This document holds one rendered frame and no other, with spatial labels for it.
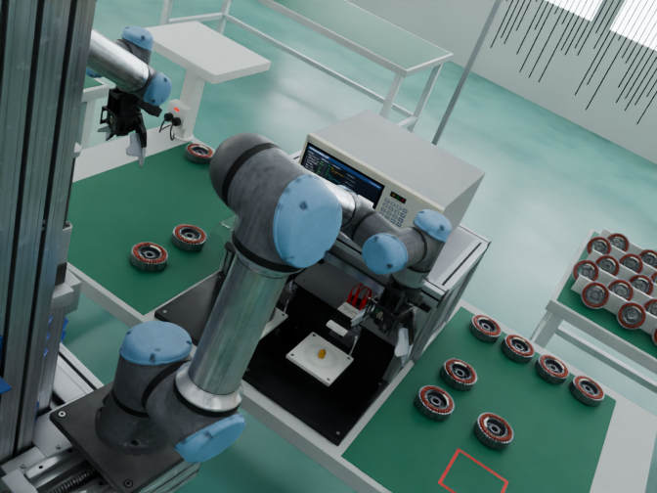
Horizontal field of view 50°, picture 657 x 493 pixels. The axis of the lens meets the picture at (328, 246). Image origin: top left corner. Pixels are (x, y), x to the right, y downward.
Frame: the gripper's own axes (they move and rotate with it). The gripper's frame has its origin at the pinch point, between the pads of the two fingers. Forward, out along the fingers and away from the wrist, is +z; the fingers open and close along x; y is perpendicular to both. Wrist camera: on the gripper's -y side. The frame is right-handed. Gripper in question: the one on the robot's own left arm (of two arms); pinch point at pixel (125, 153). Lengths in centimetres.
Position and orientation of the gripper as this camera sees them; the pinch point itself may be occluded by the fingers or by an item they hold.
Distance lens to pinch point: 203.6
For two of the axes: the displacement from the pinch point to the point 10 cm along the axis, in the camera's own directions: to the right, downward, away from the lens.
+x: 7.5, 5.5, -3.7
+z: -3.0, 7.8, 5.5
